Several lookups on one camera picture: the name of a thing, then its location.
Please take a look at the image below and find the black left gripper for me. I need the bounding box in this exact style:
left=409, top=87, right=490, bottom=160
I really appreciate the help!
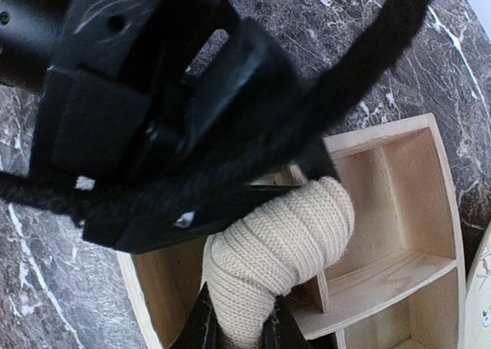
left=0, top=0, right=338, bottom=254

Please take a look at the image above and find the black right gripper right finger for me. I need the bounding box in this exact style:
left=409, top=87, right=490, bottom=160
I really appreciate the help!
left=262, top=296, right=311, bottom=349

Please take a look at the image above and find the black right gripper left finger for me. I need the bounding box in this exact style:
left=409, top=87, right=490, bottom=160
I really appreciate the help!
left=170, top=283, right=222, bottom=349

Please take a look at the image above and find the beige striped sock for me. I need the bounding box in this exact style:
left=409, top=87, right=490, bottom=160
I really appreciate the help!
left=202, top=176, right=354, bottom=348

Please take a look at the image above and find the wooden compartment tray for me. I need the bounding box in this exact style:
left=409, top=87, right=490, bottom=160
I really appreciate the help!
left=117, top=114, right=465, bottom=348

